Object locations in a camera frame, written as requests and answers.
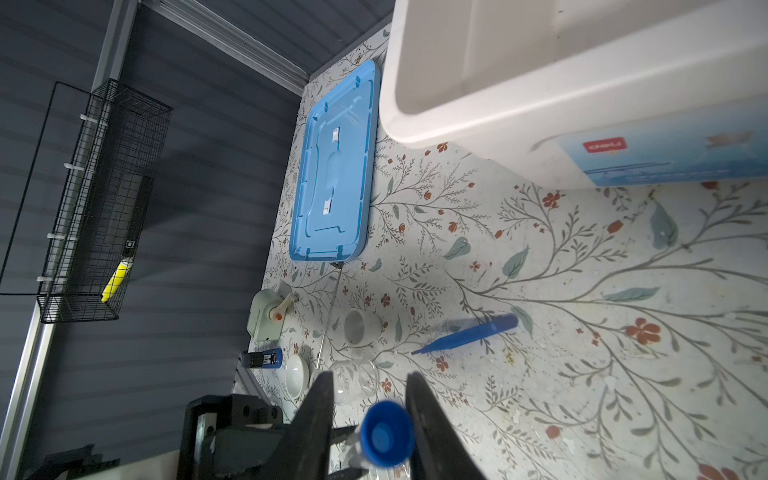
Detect blue plastic bin lid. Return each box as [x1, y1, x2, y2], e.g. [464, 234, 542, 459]
[289, 60, 381, 262]

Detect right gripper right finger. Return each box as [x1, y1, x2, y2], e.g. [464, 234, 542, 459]
[405, 372, 485, 480]

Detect white round dish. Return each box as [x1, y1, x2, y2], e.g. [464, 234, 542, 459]
[284, 354, 310, 400]

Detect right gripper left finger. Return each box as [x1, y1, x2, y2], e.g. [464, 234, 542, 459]
[255, 371, 335, 479]

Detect blue black small device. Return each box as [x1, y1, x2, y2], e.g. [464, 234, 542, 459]
[240, 348, 283, 369]

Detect black wire wall basket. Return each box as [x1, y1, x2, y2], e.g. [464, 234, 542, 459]
[29, 79, 173, 325]

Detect white plastic storage bin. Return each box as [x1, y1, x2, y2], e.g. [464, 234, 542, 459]
[379, 1, 767, 189]

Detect blue plastic tweezers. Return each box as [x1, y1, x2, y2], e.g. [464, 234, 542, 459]
[412, 315, 519, 355]

